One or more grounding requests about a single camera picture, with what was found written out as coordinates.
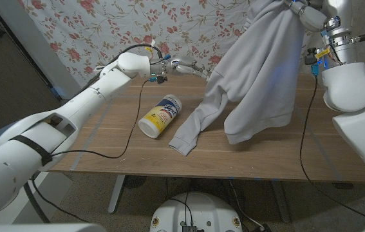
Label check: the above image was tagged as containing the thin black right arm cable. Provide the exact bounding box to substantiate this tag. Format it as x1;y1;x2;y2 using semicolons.
299;75;365;224

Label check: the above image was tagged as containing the yellow white wipes canister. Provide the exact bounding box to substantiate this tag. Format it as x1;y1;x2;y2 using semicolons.
138;93;183;139

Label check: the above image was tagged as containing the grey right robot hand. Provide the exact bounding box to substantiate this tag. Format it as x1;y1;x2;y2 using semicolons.
285;0;357;67

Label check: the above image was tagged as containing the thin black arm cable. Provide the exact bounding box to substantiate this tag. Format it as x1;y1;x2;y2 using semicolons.
299;75;365;224
30;79;153;224

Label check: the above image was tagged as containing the white table leg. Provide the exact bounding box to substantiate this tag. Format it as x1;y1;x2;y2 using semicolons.
108;175;127;214

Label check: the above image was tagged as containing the white robot chest rim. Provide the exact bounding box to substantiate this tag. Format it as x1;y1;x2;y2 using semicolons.
0;223;108;232

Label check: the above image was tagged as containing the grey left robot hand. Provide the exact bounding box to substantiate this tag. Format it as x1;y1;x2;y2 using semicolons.
149;55;211;81

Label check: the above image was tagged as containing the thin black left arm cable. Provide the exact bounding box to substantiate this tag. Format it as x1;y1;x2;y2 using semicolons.
30;79;153;224

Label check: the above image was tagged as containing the floral print backdrop cloth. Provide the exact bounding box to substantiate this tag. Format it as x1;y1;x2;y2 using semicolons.
17;0;326;90

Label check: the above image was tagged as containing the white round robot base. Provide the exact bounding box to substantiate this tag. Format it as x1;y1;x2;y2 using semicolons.
149;191;243;232

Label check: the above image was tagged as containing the white floor cable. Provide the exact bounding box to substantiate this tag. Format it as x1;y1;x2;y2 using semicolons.
232;188;265;231

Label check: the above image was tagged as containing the white floor board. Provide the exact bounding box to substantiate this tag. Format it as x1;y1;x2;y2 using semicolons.
0;172;73;226

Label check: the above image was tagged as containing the light grey sweatshirt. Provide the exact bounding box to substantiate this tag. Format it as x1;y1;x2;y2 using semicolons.
168;0;307;157

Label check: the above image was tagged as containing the grey table leg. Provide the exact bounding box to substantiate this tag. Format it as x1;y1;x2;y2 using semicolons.
270;179;291;223

